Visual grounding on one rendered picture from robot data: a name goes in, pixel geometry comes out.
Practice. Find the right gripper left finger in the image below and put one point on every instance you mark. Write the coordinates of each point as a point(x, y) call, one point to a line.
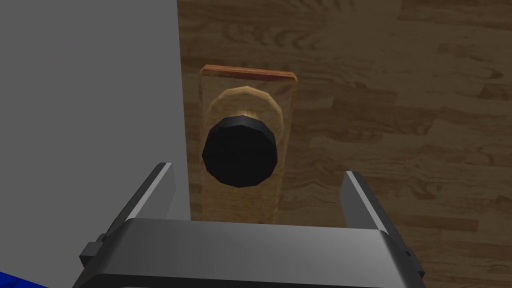
point(154, 196)

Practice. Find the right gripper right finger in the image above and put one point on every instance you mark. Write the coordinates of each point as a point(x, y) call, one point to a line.
point(362, 204)

